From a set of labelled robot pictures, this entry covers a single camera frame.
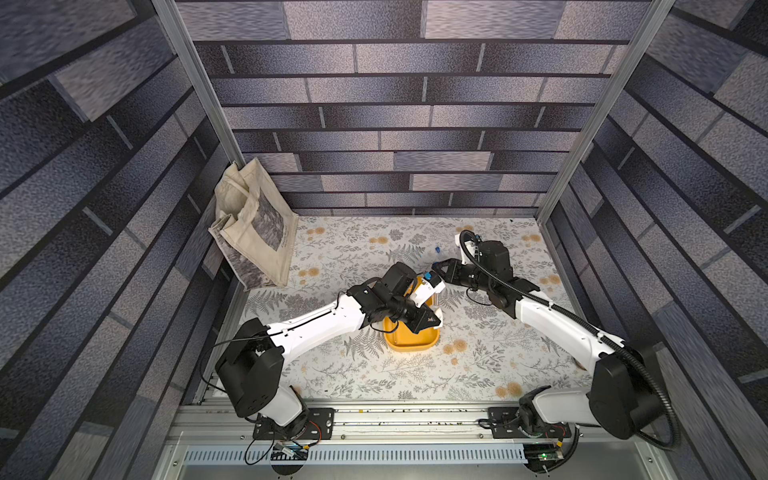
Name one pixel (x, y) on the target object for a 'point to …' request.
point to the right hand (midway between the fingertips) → (431, 264)
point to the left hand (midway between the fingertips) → (440, 323)
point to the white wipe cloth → (439, 313)
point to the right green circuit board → (542, 456)
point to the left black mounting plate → (321, 426)
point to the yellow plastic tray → (398, 338)
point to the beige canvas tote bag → (254, 224)
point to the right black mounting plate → (504, 424)
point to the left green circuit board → (288, 452)
